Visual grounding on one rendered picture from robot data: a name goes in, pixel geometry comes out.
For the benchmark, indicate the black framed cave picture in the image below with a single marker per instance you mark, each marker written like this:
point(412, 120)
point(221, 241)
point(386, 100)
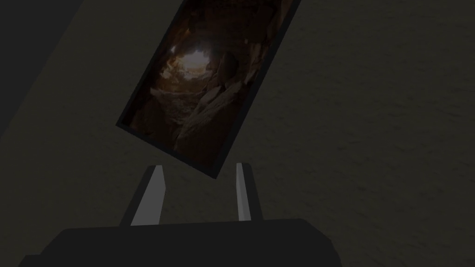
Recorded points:
point(200, 85)

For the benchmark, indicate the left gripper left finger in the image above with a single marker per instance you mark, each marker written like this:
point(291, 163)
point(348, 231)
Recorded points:
point(148, 202)

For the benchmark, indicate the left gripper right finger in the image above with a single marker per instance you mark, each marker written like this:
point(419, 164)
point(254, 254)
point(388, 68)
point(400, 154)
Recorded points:
point(245, 196)

